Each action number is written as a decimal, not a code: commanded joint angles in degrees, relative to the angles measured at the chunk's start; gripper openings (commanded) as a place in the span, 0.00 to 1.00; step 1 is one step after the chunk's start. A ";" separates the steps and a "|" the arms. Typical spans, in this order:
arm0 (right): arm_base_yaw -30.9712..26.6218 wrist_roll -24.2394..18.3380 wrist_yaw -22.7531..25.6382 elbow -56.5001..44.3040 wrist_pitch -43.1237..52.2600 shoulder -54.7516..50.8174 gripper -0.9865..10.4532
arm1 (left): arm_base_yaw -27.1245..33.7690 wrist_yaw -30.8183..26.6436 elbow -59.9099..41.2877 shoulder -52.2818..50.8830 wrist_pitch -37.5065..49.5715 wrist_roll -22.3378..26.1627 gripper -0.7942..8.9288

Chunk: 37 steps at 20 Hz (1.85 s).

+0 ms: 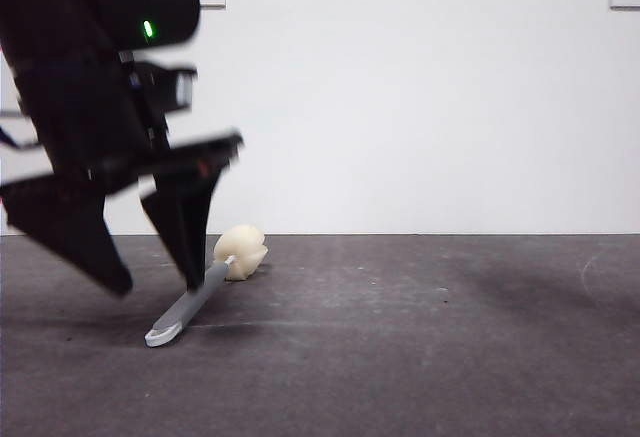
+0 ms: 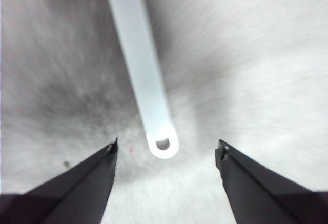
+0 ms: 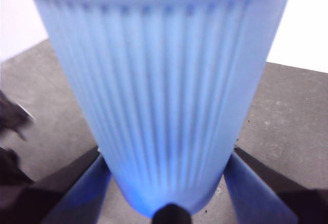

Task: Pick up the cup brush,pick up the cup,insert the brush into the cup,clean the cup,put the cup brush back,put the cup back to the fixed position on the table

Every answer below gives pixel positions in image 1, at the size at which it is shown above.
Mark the black thick cable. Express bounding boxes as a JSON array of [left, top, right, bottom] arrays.
[[0, 126, 40, 151]]

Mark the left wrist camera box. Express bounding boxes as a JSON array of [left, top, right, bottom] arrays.
[[127, 59, 199, 113]]

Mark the grey-handled sponge cup brush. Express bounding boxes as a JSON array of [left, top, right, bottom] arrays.
[[144, 225, 270, 348]]

